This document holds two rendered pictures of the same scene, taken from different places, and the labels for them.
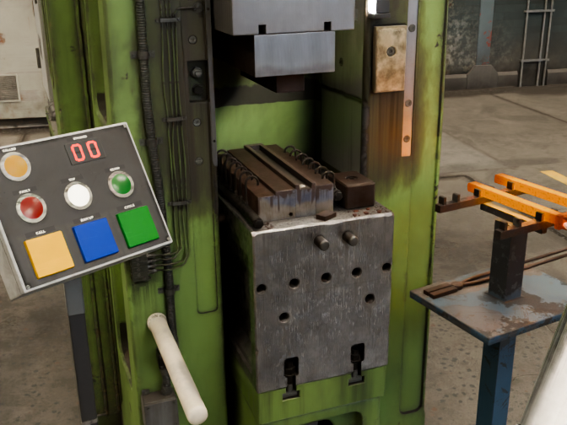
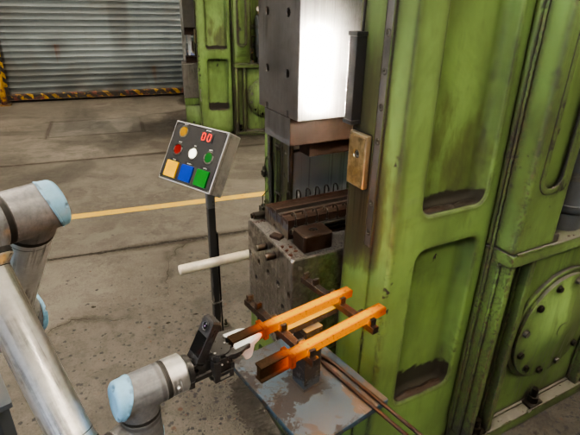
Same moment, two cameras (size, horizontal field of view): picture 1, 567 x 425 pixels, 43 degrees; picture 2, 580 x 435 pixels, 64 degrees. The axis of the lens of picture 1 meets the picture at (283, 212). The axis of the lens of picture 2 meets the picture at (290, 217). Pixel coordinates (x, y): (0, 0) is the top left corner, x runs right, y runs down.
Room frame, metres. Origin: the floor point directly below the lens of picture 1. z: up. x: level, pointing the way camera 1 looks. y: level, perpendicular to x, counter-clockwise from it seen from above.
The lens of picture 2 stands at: (1.53, -1.64, 1.72)
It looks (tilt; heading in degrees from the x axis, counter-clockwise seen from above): 25 degrees down; 82
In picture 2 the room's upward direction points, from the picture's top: 1 degrees clockwise
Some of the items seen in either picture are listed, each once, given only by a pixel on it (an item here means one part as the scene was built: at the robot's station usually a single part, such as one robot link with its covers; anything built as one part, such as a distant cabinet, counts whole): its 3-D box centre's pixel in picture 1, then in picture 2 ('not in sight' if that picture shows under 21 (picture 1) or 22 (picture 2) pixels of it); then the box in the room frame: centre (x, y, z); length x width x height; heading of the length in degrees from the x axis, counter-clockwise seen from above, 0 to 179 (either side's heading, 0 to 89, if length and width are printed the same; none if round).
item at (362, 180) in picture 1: (351, 189); (312, 237); (1.82, -0.18, 0.95); 0.12 x 0.08 x 0.06; 20
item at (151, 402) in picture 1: (159, 409); not in sight; (1.68, 0.35, 0.36); 0.09 x 0.07 x 0.12; 110
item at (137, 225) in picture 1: (137, 227); (201, 178); (1.41, 0.30, 1.01); 0.07 x 0.05 x 0.07; 135
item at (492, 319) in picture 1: (504, 298); (305, 381); (1.73, -0.58, 0.67); 0.40 x 0.30 x 0.02; 119
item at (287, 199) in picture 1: (268, 178); (323, 209); (1.90, 0.04, 0.96); 0.42 x 0.20 x 0.09; 20
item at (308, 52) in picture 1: (266, 44); (327, 120); (1.90, 0.04, 1.32); 0.42 x 0.20 x 0.10; 20
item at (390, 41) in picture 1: (389, 59); (358, 160); (1.93, -0.28, 1.27); 0.09 x 0.02 x 0.17; 110
